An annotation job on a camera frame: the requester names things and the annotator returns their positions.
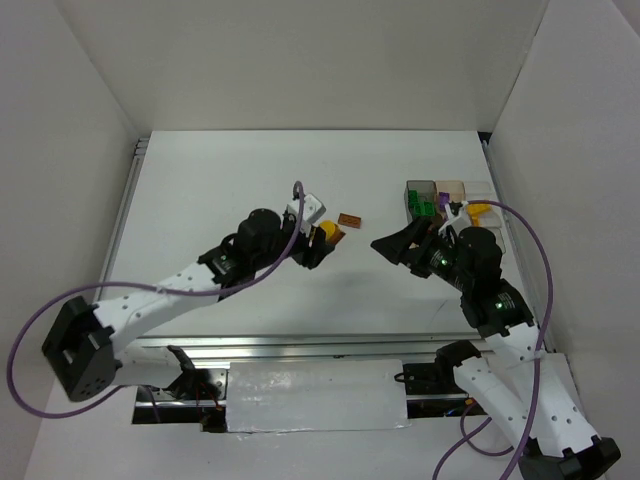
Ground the yellow round lego brick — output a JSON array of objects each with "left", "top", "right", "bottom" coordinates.
[{"left": 319, "top": 220, "right": 340, "bottom": 245}]

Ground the brown lego plate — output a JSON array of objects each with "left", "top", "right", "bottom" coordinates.
[{"left": 332, "top": 228, "right": 346, "bottom": 245}]

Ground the brown lego brick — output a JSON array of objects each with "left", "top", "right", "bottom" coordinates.
[{"left": 338, "top": 213, "right": 362, "bottom": 229}]

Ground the green curved lego brick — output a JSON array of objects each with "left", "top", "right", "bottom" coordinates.
[
  {"left": 420, "top": 202, "right": 436, "bottom": 217},
  {"left": 407, "top": 190, "right": 420, "bottom": 205}
]

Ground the purple butterfly lego brick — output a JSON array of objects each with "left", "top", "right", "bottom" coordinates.
[{"left": 438, "top": 193, "right": 450, "bottom": 208}]

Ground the yellow rectangular lego brick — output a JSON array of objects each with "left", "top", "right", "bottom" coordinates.
[{"left": 467, "top": 202, "right": 492, "bottom": 215}]

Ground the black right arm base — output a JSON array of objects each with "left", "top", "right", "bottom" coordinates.
[{"left": 394, "top": 363, "right": 467, "bottom": 396}]

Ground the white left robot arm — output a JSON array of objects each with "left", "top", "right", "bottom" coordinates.
[{"left": 42, "top": 201, "right": 334, "bottom": 402}]

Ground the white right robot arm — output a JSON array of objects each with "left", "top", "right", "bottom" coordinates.
[{"left": 371, "top": 217, "right": 621, "bottom": 479}]

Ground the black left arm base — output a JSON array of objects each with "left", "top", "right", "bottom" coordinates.
[{"left": 143, "top": 345, "right": 228, "bottom": 402}]

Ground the green lego brick in bin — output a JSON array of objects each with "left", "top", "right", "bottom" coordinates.
[{"left": 409, "top": 202, "right": 424, "bottom": 217}]

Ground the clear transparent bin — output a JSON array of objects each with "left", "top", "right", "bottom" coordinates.
[{"left": 464, "top": 181, "right": 506, "bottom": 253}]

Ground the white foil board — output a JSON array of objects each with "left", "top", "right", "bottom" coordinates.
[{"left": 226, "top": 359, "right": 409, "bottom": 433}]

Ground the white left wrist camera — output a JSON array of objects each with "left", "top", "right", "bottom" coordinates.
[{"left": 285, "top": 193, "right": 326, "bottom": 237}]

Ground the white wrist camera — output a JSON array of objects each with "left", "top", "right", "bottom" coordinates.
[
  {"left": 438, "top": 201, "right": 472, "bottom": 237},
  {"left": 285, "top": 193, "right": 326, "bottom": 237}
]

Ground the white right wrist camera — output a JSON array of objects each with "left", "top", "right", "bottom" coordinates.
[{"left": 438, "top": 201, "right": 472, "bottom": 237}]

